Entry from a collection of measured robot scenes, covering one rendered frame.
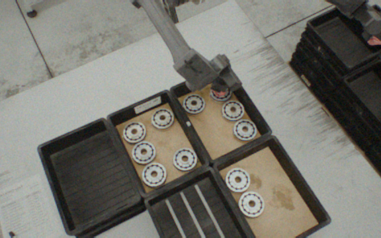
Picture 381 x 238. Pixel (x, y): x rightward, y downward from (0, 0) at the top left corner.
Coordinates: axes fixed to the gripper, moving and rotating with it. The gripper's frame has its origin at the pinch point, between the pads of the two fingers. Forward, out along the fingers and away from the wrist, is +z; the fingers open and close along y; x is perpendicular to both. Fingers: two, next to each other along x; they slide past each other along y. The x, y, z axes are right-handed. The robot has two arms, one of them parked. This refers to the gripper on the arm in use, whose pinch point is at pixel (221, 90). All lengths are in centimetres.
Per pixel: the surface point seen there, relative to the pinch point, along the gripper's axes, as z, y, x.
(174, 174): 3.9, -44.2, 2.3
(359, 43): 39, 89, -59
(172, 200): 4, -55, -2
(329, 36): 39, 87, -40
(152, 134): 3.8, -32.1, 19.4
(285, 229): 4, -45, -48
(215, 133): 4.1, -19.4, -5.9
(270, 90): 17.5, 19.9, -20.3
